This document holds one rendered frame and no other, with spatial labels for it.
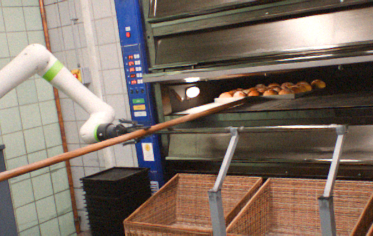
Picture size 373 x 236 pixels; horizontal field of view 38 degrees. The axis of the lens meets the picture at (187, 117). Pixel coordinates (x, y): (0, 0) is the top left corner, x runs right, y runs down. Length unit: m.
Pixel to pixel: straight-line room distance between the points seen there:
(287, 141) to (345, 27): 0.61
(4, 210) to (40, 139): 0.93
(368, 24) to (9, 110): 2.14
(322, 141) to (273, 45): 0.51
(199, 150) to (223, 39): 0.62
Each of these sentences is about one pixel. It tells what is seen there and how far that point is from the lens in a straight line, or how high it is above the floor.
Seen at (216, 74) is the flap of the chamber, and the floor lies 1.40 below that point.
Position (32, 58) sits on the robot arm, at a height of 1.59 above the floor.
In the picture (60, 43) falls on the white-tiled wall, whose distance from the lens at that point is 3.60.
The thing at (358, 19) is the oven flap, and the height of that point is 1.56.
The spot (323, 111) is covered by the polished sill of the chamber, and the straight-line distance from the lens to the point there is 2.57.
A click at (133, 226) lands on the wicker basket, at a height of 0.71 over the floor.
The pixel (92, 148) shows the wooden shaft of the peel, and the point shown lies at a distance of 2.21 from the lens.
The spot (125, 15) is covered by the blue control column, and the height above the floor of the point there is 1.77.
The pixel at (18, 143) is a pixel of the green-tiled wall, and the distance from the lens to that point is 3.51.
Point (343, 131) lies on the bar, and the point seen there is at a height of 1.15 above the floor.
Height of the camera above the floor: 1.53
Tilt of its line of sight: 7 degrees down
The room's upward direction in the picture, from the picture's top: 8 degrees counter-clockwise
